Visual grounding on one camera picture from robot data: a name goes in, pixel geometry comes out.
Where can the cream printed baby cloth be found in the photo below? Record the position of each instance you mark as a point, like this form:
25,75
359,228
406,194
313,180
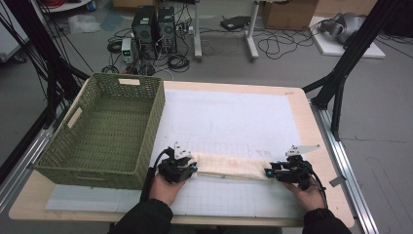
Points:
230,165

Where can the white platform board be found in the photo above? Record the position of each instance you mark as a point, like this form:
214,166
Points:
331,48

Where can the blue-grey floor sheet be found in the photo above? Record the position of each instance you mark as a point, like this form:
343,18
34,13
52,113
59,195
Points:
112,21

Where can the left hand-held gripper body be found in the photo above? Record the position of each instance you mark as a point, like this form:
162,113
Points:
175,170

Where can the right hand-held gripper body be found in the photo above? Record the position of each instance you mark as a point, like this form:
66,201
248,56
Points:
295,174

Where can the small black computer tower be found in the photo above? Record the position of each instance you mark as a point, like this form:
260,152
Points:
167,29

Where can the large black computer tower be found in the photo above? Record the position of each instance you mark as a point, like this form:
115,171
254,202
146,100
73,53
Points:
144,32

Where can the white desk frame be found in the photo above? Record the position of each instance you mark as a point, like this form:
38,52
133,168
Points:
198,32

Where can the person's right hand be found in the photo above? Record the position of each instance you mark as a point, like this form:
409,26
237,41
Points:
307,200

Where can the grey power supply unit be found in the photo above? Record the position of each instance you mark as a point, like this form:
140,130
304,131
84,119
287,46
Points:
127,48

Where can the white cabinet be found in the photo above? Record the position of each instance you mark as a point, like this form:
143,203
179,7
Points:
9,39

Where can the aluminium rail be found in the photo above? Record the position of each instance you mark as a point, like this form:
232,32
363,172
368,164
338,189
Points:
344,169
29,152

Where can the white grid mat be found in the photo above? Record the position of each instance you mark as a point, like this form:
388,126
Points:
227,123

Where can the person's left hand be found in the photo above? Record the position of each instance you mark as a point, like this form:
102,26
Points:
165,191

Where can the grey rounded machine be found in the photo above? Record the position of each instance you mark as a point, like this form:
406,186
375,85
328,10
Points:
347,26

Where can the brown cardboard box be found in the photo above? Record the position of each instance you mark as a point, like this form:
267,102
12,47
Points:
289,14

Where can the grey tape strip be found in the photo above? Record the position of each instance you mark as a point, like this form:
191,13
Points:
337,181

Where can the green woven basket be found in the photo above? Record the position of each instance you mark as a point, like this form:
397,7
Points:
107,130

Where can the black flat device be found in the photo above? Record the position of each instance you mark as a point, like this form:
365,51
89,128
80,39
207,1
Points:
235,22

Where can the clear plastic bag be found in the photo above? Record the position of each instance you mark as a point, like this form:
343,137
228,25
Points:
84,23

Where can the black metal frame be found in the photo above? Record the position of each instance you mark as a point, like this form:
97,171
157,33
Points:
357,42

